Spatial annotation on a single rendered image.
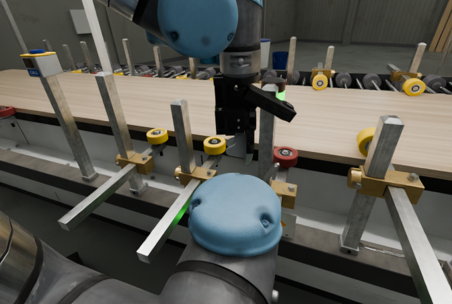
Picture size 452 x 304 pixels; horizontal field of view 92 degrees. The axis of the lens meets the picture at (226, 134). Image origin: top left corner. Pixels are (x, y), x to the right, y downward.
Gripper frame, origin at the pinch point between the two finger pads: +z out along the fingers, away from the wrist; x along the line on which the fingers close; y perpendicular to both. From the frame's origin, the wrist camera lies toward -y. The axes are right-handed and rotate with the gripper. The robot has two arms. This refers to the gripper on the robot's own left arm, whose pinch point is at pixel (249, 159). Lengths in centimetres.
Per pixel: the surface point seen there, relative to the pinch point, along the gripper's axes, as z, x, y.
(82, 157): 19, -31, 65
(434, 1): -41, -801, -669
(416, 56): -5, -87, -100
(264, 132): -4.2, -5.3, -4.1
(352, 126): 11, -35, -43
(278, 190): 13.6, -4.1, -8.4
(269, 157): 2.8, -4.8, -5.5
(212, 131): 10.6, -34.9, 11.9
